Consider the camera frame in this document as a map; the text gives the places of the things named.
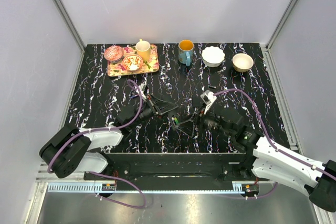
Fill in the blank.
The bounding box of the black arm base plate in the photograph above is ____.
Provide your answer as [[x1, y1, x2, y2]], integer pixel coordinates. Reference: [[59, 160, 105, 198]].
[[101, 153, 257, 181]]

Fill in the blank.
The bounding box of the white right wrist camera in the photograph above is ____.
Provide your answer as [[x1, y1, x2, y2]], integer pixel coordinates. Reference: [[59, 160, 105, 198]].
[[201, 90, 217, 114]]

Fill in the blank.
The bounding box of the orange patterned bowl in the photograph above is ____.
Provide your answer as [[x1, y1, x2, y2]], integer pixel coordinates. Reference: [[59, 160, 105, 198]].
[[122, 54, 143, 72]]

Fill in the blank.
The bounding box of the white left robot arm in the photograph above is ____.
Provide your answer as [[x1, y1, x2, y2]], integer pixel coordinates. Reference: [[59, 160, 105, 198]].
[[39, 94, 179, 180]]

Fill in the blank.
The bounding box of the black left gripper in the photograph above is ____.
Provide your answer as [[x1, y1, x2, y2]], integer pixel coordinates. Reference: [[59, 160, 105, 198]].
[[129, 94, 179, 129]]

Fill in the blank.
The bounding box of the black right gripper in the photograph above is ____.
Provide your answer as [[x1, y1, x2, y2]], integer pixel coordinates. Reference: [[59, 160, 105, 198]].
[[175, 101, 234, 137]]

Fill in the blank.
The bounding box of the pink patterned bowl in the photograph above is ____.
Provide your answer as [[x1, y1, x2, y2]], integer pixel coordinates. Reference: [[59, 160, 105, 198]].
[[104, 45, 124, 63]]

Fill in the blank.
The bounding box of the yellow mug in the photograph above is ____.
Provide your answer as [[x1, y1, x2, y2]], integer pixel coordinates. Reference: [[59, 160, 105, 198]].
[[135, 39, 151, 62]]

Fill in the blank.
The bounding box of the black remote battery cover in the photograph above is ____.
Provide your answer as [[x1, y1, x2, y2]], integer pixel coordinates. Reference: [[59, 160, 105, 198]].
[[192, 96, 203, 108]]

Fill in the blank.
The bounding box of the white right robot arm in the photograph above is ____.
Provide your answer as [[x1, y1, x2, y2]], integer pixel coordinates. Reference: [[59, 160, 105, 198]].
[[169, 108, 335, 212]]

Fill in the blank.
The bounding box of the aluminium front rail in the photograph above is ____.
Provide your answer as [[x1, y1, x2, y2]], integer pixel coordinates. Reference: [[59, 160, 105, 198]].
[[36, 162, 279, 193]]

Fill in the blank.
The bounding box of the black remote control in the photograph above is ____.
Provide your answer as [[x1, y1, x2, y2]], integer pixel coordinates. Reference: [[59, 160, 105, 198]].
[[168, 113, 180, 130]]

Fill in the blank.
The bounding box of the cream round bowl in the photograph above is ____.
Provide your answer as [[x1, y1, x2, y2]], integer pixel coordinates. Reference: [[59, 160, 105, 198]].
[[232, 53, 254, 73]]

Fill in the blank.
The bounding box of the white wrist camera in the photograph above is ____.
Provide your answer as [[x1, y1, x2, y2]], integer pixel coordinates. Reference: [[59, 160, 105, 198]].
[[201, 90, 217, 114], [137, 83, 148, 99]]

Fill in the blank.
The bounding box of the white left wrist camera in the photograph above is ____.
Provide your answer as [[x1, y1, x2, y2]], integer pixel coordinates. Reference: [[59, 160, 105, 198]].
[[137, 83, 148, 99]]

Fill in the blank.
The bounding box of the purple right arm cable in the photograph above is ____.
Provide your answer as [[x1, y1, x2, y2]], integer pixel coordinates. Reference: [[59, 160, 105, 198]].
[[212, 88, 336, 200]]

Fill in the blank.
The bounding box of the white scalloped bowl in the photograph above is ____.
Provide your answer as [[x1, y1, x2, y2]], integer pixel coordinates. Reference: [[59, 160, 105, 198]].
[[201, 46, 225, 67]]

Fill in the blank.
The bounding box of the blue mug orange inside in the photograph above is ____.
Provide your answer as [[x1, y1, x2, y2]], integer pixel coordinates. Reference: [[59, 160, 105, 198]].
[[178, 40, 194, 67]]

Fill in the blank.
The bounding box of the floral rectangular tray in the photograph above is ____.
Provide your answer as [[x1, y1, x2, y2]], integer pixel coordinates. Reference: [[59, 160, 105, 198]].
[[107, 44, 159, 77]]

